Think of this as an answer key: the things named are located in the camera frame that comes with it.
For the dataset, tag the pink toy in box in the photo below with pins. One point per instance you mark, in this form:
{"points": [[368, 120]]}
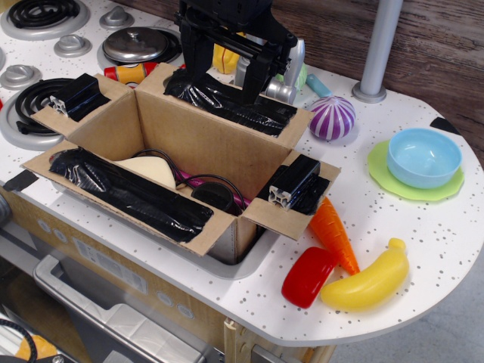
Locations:
{"points": [[212, 182]]}

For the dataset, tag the open cardboard box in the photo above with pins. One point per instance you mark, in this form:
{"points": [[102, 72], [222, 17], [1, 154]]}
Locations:
{"points": [[198, 142]]}

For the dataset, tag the black stove burner coil top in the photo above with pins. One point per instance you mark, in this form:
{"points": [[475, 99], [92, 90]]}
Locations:
{"points": [[36, 14]]}

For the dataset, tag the orange toy carrot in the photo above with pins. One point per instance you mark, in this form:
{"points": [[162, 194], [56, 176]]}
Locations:
{"points": [[329, 229]]}

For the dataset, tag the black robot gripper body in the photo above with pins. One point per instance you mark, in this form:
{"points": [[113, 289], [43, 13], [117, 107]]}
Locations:
{"points": [[248, 25]]}

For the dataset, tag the grey stove knob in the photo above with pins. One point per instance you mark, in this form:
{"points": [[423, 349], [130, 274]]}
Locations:
{"points": [[72, 45], [20, 76], [116, 19]]}

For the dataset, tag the black aluminium extrusion right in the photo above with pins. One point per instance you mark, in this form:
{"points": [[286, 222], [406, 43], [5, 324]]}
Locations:
{"points": [[290, 184]]}

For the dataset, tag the grey stove knob middle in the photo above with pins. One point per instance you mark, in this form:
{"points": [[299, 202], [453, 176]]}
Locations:
{"points": [[72, 45]]}

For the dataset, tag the cream foam piece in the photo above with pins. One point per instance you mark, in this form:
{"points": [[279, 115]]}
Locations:
{"points": [[155, 168]]}

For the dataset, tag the purple striped toy onion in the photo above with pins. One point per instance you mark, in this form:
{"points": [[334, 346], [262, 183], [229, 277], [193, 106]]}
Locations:
{"points": [[334, 117]]}

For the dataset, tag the yellow toy banana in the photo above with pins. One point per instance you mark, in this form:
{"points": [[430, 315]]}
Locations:
{"points": [[373, 286]]}

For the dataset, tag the red orange toy can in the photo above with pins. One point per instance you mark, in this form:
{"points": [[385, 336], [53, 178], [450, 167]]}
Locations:
{"points": [[130, 74]]}

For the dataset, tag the black stove burner coil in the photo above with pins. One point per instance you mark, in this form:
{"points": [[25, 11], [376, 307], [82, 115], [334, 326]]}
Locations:
{"points": [[33, 99], [36, 14]]}

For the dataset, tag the grey metal pole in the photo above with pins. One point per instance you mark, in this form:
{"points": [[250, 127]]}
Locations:
{"points": [[370, 89]]}

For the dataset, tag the silver pot lid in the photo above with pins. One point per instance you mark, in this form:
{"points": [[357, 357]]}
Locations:
{"points": [[135, 44]]}

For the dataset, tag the grey stove knob lower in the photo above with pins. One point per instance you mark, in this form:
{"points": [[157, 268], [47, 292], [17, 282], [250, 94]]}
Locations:
{"points": [[20, 76]]}

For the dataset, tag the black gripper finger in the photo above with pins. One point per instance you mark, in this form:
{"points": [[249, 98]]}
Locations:
{"points": [[258, 75], [198, 54]]}

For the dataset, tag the teal toy handle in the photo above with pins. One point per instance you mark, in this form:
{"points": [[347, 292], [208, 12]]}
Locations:
{"points": [[317, 86]]}

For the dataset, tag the grey stove knob upper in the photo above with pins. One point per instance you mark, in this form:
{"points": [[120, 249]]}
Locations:
{"points": [[116, 19]]}

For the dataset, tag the green plastic plate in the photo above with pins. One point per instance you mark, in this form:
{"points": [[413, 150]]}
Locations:
{"points": [[379, 171]]}

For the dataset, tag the red toy block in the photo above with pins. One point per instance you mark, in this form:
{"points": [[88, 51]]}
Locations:
{"points": [[307, 276]]}

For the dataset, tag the black aluminium extrusion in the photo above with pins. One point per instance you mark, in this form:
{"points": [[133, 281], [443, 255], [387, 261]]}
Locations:
{"points": [[290, 184], [77, 98]]}

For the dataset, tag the black stove burner coil left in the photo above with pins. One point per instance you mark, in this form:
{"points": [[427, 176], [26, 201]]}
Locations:
{"points": [[33, 99]]}

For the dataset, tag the light blue plastic bowl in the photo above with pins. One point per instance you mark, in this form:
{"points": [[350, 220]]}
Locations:
{"points": [[423, 158]]}

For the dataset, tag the black aluminium extrusion left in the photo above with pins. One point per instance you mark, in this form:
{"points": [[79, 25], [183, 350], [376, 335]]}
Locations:
{"points": [[77, 98]]}

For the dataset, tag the silver toy faucet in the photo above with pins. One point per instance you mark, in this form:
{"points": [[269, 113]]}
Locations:
{"points": [[284, 87]]}

